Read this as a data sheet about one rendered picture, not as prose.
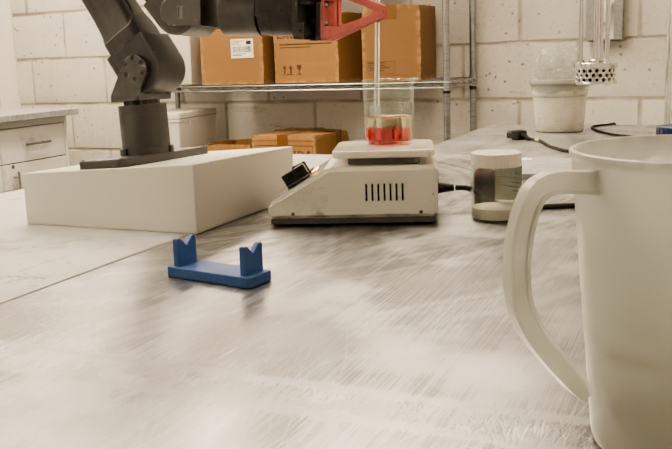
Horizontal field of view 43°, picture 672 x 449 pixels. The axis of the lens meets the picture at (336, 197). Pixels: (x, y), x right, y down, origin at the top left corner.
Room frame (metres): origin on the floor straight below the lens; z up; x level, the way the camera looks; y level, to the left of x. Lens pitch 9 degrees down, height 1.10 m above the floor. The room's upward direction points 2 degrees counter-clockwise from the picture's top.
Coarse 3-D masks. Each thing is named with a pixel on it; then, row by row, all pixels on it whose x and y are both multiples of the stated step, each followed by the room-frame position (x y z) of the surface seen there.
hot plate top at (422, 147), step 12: (348, 144) 1.07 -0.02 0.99; (360, 144) 1.06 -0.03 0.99; (420, 144) 1.04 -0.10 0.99; (432, 144) 1.04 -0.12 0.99; (336, 156) 1.00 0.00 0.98; (348, 156) 0.99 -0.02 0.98; (360, 156) 0.99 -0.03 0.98; (372, 156) 0.99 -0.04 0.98; (384, 156) 0.99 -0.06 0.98; (396, 156) 0.99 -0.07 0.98; (408, 156) 0.99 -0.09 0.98; (420, 156) 0.99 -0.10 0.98
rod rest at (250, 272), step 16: (176, 240) 0.78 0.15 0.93; (192, 240) 0.79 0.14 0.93; (176, 256) 0.78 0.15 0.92; (192, 256) 0.79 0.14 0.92; (240, 256) 0.74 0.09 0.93; (256, 256) 0.75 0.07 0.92; (176, 272) 0.77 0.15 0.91; (192, 272) 0.76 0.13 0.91; (208, 272) 0.75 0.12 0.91; (224, 272) 0.75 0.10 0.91; (240, 272) 0.74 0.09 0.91; (256, 272) 0.75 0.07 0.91
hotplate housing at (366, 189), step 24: (336, 168) 0.99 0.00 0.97; (360, 168) 0.99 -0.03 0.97; (384, 168) 0.99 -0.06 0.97; (408, 168) 0.99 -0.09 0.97; (432, 168) 0.98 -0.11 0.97; (288, 192) 1.00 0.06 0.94; (312, 192) 0.99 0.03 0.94; (336, 192) 0.99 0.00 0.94; (360, 192) 0.99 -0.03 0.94; (384, 192) 0.98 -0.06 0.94; (408, 192) 0.98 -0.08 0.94; (432, 192) 0.98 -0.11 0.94; (288, 216) 1.00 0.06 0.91; (312, 216) 1.00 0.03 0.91; (336, 216) 0.99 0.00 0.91; (360, 216) 0.99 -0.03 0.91; (384, 216) 0.99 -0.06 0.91; (408, 216) 0.99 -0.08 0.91; (432, 216) 0.98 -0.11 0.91
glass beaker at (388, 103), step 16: (368, 80) 1.02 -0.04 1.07; (384, 80) 1.01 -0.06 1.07; (400, 80) 1.02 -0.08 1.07; (368, 96) 1.03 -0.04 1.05; (384, 96) 1.02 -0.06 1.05; (400, 96) 1.02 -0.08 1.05; (368, 112) 1.03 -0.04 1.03; (384, 112) 1.02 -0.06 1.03; (400, 112) 1.02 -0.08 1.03; (368, 128) 1.03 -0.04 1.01; (384, 128) 1.02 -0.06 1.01; (400, 128) 1.02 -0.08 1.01; (368, 144) 1.03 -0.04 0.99; (384, 144) 1.02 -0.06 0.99; (400, 144) 1.02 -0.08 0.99
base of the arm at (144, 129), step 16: (128, 112) 1.10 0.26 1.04; (144, 112) 1.10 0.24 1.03; (160, 112) 1.11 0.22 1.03; (128, 128) 1.10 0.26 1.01; (144, 128) 1.10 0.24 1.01; (160, 128) 1.11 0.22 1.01; (128, 144) 1.10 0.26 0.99; (144, 144) 1.10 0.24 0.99; (160, 144) 1.11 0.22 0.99; (96, 160) 1.05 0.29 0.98; (112, 160) 1.03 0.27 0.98; (128, 160) 1.03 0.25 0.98; (144, 160) 1.06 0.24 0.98; (160, 160) 1.09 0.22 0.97
